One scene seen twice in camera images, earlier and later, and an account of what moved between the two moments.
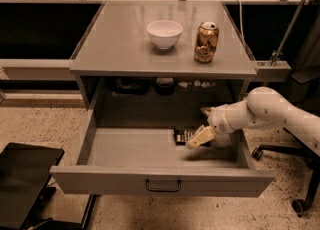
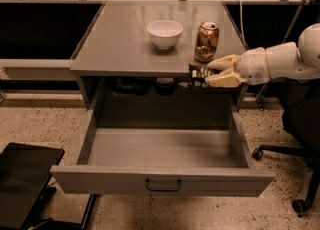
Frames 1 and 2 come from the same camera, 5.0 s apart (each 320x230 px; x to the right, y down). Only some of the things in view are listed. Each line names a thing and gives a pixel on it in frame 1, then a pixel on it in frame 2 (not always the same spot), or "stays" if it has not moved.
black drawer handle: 162,190 stays
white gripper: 220,119 -> 254,66
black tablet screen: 25,171 stays
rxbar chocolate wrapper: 182,135 -> 202,73
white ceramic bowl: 164,33 stays
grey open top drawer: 148,162 stays
